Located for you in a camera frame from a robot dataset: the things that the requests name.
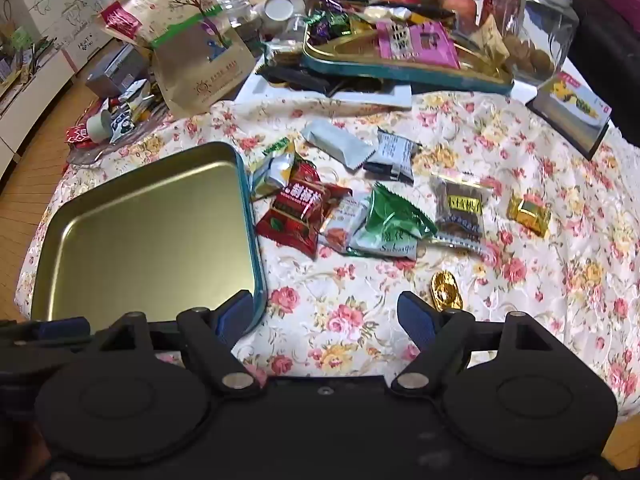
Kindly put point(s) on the clear cookie packet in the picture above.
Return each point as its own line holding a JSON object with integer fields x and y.
{"x": 284, "y": 54}

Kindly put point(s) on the blue white packet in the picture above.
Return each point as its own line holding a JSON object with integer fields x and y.
{"x": 122, "y": 125}

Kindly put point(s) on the glass cup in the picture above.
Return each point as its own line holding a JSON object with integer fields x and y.
{"x": 297, "y": 25}

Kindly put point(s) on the red snack packet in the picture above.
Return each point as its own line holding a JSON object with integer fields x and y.
{"x": 300, "y": 205}

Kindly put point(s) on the box with yellow print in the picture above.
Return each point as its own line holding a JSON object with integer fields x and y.
{"x": 570, "y": 115}

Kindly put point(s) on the clear glass jar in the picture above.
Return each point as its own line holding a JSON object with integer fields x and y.
{"x": 240, "y": 15}

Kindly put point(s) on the long black packet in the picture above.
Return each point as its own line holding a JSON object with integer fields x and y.
{"x": 295, "y": 80}

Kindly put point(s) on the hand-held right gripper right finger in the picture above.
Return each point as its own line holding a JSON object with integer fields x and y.
{"x": 414, "y": 321}

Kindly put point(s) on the tan paper packet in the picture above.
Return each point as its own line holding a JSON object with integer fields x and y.
{"x": 490, "y": 42}

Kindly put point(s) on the pink snack packet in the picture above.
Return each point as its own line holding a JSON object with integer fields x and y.
{"x": 417, "y": 45}

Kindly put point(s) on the white orange snack packet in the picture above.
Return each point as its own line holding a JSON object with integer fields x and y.
{"x": 342, "y": 225}

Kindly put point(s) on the purple foil candy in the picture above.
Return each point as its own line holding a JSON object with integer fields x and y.
{"x": 335, "y": 22}

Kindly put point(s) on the small green yellow packet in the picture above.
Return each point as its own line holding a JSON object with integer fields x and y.
{"x": 270, "y": 175}

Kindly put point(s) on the green snack packet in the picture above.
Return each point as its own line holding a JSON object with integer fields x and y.
{"x": 392, "y": 220}

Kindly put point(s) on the gold tin tray teal rim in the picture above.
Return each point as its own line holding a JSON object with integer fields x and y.
{"x": 150, "y": 240}

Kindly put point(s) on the grey snack packet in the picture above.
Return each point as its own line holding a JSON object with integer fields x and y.
{"x": 340, "y": 144}

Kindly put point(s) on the teal tin with gold insert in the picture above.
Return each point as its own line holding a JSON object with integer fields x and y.
{"x": 400, "y": 77}

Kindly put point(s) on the brown clear snack packet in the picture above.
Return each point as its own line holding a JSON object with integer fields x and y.
{"x": 460, "y": 207}

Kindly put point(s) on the kraft paper bag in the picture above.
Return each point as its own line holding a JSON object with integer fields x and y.
{"x": 200, "y": 60}

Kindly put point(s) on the white lid jar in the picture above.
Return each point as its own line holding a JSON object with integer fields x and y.
{"x": 278, "y": 14}

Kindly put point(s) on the grey box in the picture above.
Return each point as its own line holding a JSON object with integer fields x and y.
{"x": 117, "y": 72}

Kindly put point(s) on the tape roll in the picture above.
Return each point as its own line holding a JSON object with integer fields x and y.
{"x": 99, "y": 125}

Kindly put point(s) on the low white cabinet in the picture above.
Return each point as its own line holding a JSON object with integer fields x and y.
{"x": 30, "y": 95}

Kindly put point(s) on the green foil candy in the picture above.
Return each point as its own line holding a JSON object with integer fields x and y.
{"x": 314, "y": 21}

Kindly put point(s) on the floral tablecloth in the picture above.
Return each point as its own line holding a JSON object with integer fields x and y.
{"x": 350, "y": 280}

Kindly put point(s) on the yellow foil packet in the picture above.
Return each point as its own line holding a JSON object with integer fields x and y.
{"x": 361, "y": 26}

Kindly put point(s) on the gold foil candy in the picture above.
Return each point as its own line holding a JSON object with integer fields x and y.
{"x": 529, "y": 214}

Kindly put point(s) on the gold ingot chocolate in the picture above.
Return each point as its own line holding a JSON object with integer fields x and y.
{"x": 445, "y": 291}

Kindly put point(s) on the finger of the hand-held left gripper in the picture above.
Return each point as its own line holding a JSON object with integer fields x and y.
{"x": 62, "y": 327}

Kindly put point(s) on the black white snack packet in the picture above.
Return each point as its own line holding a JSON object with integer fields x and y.
{"x": 392, "y": 155}

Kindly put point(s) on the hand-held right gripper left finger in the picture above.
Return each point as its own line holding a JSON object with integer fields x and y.
{"x": 234, "y": 316}

